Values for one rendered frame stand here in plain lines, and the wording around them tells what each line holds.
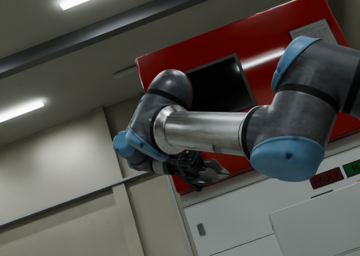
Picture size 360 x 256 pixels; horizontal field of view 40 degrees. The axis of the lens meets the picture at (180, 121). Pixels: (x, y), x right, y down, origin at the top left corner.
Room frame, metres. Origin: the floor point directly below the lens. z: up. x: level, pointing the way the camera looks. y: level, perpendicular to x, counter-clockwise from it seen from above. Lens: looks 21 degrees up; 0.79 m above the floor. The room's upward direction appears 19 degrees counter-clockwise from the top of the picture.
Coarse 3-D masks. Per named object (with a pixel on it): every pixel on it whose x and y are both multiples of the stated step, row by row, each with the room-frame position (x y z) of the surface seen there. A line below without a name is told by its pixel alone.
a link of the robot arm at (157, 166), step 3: (153, 159) 1.53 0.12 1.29; (153, 162) 1.53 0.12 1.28; (156, 162) 1.53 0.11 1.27; (159, 162) 1.52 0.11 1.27; (162, 162) 1.52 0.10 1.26; (153, 165) 1.54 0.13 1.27; (156, 165) 1.53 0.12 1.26; (159, 165) 1.52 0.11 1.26; (162, 165) 1.52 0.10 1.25; (153, 168) 1.54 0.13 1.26; (156, 168) 1.54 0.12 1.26; (159, 168) 1.53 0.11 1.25; (162, 168) 1.53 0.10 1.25; (156, 171) 1.55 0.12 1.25; (159, 171) 1.54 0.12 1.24; (162, 171) 1.54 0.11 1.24; (162, 174) 1.56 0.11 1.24; (165, 174) 1.55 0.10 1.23
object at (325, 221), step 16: (336, 192) 1.21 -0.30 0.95; (352, 192) 1.20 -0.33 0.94; (288, 208) 1.21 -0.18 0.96; (304, 208) 1.21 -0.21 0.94; (320, 208) 1.21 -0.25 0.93; (336, 208) 1.21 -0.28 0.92; (352, 208) 1.20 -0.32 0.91; (272, 224) 1.23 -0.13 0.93; (288, 224) 1.21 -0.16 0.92; (304, 224) 1.21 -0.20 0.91; (320, 224) 1.21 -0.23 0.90; (336, 224) 1.21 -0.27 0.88; (352, 224) 1.21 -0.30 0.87; (288, 240) 1.21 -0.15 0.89; (304, 240) 1.21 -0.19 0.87; (320, 240) 1.21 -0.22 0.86; (336, 240) 1.21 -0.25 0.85; (352, 240) 1.21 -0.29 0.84
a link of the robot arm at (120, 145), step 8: (128, 128) 1.47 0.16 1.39; (120, 136) 1.45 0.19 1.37; (112, 144) 1.45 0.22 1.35; (120, 144) 1.44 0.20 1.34; (128, 144) 1.43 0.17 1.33; (120, 152) 1.45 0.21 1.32; (128, 152) 1.45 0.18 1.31; (136, 152) 1.47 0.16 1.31; (128, 160) 1.51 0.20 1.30; (136, 160) 1.51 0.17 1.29; (144, 160) 1.53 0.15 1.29
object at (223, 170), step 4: (212, 160) 1.47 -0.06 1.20; (216, 160) 1.47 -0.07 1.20; (204, 164) 1.51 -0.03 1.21; (208, 164) 1.50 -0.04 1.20; (212, 164) 1.49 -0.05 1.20; (216, 164) 1.48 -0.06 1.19; (212, 168) 1.51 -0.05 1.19; (216, 168) 1.50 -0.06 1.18; (220, 168) 1.49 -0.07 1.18; (224, 168) 1.49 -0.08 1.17; (216, 172) 1.51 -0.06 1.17; (220, 172) 1.50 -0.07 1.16; (224, 172) 1.49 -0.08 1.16; (228, 172) 1.48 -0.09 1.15
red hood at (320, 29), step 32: (320, 0) 1.76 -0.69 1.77; (224, 32) 1.78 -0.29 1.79; (256, 32) 1.78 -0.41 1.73; (288, 32) 1.77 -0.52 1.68; (320, 32) 1.76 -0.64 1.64; (160, 64) 1.80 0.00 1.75; (192, 64) 1.79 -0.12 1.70; (224, 64) 1.78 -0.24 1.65; (256, 64) 1.78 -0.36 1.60; (224, 96) 1.78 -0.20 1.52; (256, 96) 1.78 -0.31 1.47; (352, 128) 1.77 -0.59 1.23; (224, 160) 1.79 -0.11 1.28
